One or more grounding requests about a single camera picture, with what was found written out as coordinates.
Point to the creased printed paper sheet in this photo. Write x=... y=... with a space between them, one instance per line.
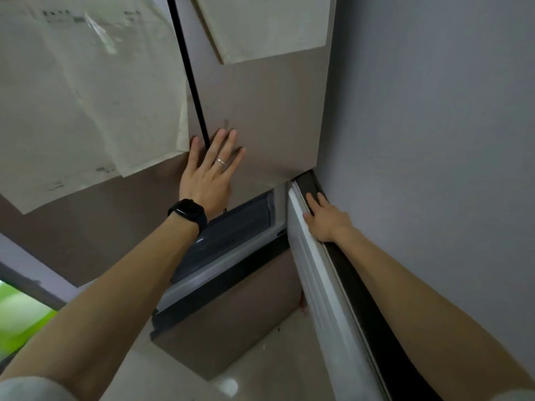
x=138 y=100

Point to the person's right thumb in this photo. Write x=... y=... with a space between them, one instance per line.
x=308 y=219

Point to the person's left middle finger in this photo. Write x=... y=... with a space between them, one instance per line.
x=225 y=149

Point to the blank paper sheet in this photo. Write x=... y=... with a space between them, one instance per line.
x=267 y=24

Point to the person's left little finger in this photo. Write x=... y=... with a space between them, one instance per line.
x=193 y=154

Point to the person's left forearm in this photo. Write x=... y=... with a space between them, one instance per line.
x=104 y=304

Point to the fridge door with white lining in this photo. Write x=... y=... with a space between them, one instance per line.
x=317 y=288

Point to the dark fridge drawer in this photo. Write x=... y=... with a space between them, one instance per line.
x=234 y=229

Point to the black smartwatch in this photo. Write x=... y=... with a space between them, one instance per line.
x=189 y=215

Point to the bright green object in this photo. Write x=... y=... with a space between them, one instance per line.
x=21 y=317

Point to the white shirt sleeve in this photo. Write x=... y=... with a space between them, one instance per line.
x=33 y=390

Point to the small beige fridge door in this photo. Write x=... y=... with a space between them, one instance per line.
x=234 y=321

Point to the person's left hand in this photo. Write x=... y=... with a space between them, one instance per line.
x=204 y=183

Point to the dark grey frame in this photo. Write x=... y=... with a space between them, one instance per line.
x=29 y=286

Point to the person's right hand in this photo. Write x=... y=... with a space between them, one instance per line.
x=328 y=223

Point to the person's right forearm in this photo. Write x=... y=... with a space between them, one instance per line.
x=418 y=313

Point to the large printed paper sheet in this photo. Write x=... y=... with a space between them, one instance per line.
x=33 y=121

